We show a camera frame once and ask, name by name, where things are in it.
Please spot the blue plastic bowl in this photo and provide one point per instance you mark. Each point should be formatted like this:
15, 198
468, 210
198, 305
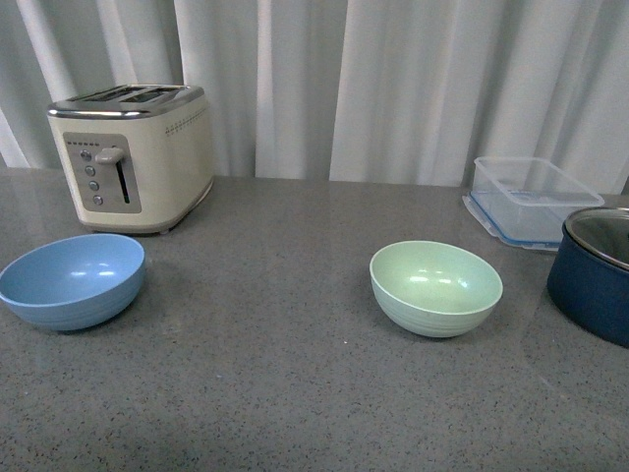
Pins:
74, 283

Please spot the cream two-slot toaster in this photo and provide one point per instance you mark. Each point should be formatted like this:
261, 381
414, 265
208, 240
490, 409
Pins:
137, 158

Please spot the green plastic bowl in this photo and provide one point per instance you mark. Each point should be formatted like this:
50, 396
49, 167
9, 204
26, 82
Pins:
434, 289

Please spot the white curtain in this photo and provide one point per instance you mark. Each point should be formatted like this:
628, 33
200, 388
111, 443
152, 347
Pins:
372, 91

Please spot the dark blue saucepan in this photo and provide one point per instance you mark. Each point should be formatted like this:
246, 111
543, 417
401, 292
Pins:
590, 291

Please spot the clear plastic food container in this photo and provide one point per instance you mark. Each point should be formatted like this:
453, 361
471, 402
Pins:
523, 201

